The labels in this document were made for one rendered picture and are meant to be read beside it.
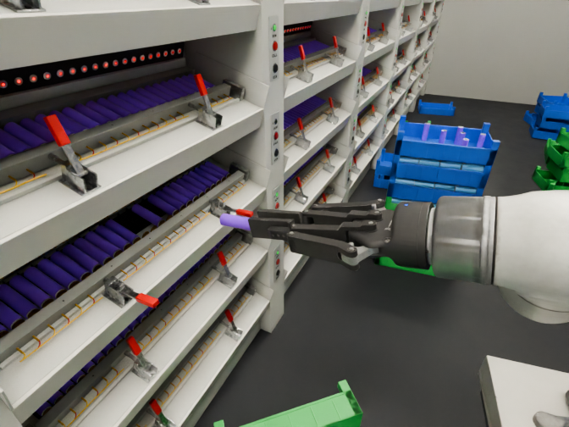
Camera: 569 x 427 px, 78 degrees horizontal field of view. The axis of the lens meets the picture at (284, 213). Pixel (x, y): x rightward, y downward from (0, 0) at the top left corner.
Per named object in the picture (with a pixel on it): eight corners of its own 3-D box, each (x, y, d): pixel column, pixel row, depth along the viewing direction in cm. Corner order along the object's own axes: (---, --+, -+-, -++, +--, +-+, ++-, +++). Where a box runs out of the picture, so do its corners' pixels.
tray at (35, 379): (262, 202, 89) (271, 171, 83) (19, 425, 43) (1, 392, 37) (198, 166, 93) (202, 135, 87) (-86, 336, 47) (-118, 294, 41)
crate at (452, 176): (476, 164, 131) (483, 144, 127) (484, 189, 115) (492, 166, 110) (393, 154, 139) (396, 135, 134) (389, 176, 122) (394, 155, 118)
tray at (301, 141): (347, 124, 142) (361, 91, 133) (279, 185, 96) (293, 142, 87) (303, 103, 146) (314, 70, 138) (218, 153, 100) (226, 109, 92)
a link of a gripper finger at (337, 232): (380, 247, 42) (378, 254, 41) (295, 244, 47) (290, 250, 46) (377, 219, 41) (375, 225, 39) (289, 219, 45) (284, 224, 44)
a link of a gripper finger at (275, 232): (306, 237, 46) (296, 250, 43) (273, 235, 48) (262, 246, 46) (304, 227, 45) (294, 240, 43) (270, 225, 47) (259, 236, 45)
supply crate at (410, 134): (483, 144, 127) (489, 122, 122) (492, 166, 110) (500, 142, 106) (396, 135, 134) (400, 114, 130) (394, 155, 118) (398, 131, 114)
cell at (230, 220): (227, 213, 54) (263, 219, 51) (225, 224, 54) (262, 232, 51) (220, 213, 52) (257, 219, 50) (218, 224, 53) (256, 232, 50)
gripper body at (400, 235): (428, 286, 37) (345, 274, 42) (439, 244, 43) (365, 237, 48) (426, 225, 34) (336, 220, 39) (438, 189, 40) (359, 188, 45)
